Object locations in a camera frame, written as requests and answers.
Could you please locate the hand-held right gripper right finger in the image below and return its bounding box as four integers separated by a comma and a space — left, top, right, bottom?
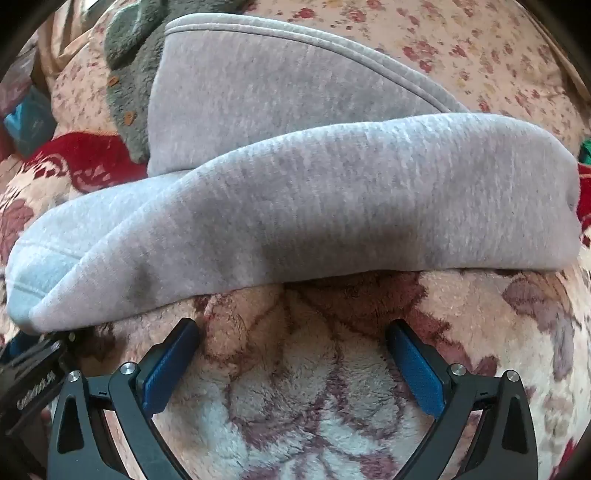
385, 318, 539, 480

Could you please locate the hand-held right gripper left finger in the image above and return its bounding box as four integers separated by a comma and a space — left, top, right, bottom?
48, 318, 201, 480

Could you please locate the red floral plush blanket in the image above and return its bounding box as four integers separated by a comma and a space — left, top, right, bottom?
0, 131, 591, 480

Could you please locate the blue plastic bag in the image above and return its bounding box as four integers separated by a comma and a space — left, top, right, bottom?
4, 92, 57, 157

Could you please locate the grey-green fuzzy garment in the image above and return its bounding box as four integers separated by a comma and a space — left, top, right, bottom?
104, 0, 252, 165

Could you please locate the floral pink bedsheet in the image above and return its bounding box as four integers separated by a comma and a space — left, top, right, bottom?
39, 0, 591, 160

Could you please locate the beige curtain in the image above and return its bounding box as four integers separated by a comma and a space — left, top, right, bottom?
37, 8, 109, 77

